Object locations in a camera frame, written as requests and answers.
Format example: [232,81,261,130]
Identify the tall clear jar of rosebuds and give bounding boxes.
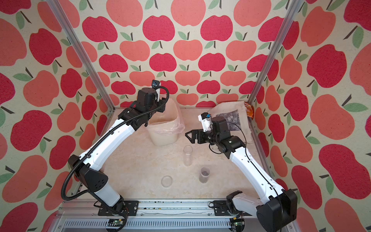
[183,145,193,166]

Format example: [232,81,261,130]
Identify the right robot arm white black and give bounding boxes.
[185,112,298,232]

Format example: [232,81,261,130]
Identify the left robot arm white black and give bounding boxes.
[61,86,170,216]

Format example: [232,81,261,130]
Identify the pink plastic bin liner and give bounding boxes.
[146,99,185,136]

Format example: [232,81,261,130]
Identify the cream trash bin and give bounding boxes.
[146,99,179,147]

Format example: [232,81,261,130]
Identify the white Monet tote bag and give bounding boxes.
[208,101,253,144]

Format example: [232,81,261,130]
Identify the orange snack packet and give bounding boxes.
[244,101,255,119]

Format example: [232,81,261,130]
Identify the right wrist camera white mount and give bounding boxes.
[198,112,212,132]

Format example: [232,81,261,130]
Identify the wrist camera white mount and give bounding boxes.
[198,112,212,132]
[151,80,161,102]

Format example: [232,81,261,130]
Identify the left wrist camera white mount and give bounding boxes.
[151,80,161,102]

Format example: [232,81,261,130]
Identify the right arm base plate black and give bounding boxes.
[208,200,250,217]

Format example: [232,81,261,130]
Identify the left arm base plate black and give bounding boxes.
[98,200,139,217]

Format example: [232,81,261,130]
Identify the aluminium front rail frame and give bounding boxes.
[50,198,302,232]

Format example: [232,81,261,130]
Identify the left aluminium corner post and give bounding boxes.
[46,0,115,112]

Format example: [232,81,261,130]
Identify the aluminium corner post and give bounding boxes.
[46,0,115,112]
[247,0,304,104]

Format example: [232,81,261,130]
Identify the right aluminium corner post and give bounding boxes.
[247,0,304,104]

